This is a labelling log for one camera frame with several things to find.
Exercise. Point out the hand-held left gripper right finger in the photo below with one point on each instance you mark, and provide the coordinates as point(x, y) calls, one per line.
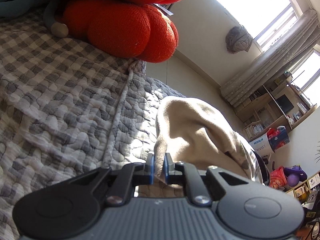
point(166, 170)

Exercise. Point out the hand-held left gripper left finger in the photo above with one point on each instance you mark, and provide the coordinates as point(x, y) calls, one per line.
point(151, 168)

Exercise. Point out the beige garment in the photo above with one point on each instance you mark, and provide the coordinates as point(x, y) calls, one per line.
point(190, 130)

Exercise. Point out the white cardboard box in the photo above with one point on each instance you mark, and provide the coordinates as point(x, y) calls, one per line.
point(261, 143)

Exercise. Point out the orange printed box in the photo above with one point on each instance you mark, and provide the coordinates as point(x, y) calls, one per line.
point(277, 177)

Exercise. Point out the red and blue box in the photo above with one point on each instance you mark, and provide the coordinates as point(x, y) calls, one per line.
point(277, 137)

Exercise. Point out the grey checked quilt blanket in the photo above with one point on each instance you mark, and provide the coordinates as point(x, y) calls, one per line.
point(62, 92)

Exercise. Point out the wooden desk shelf unit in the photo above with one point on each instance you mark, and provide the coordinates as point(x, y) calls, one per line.
point(275, 121)

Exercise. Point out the purple plush toy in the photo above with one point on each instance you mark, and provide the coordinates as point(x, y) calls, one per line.
point(292, 178)

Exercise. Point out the black monitor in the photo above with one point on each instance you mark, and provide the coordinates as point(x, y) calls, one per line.
point(284, 103)

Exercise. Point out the low storage shelf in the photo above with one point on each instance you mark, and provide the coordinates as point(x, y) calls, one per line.
point(302, 190)

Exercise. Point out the grey curtain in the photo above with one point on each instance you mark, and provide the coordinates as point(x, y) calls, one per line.
point(270, 70)

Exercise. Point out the window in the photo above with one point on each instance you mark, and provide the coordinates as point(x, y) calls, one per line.
point(250, 0)

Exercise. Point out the grey wall ornament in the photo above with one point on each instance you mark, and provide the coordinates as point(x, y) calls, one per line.
point(237, 40)

